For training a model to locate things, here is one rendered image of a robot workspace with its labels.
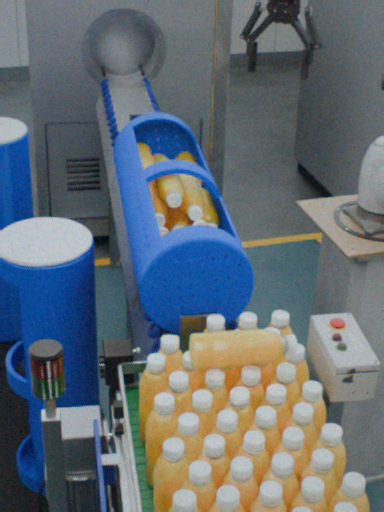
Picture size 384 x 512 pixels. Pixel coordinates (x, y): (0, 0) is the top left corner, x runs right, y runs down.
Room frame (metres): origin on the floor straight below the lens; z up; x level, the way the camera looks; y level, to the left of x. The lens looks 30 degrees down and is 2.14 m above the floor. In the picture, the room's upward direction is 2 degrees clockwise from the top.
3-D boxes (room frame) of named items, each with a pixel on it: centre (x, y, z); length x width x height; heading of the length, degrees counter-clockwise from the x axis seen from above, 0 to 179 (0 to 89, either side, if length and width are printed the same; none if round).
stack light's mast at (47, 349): (1.18, 0.26, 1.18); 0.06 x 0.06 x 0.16
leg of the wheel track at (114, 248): (3.61, 0.41, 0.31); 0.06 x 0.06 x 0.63; 10
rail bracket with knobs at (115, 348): (1.54, 0.17, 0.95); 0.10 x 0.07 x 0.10; 100
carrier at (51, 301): (1.99, 0.43, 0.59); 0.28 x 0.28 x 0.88
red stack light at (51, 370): (1.18, 0.26, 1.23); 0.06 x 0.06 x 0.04
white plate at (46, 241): (1.99, 0.43, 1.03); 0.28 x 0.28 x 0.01
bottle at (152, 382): (1.35, 0.07, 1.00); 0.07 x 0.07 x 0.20
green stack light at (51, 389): (1.18, 0.26, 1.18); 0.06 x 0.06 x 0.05
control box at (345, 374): (1.47, -0.34, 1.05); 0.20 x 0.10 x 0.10; 10
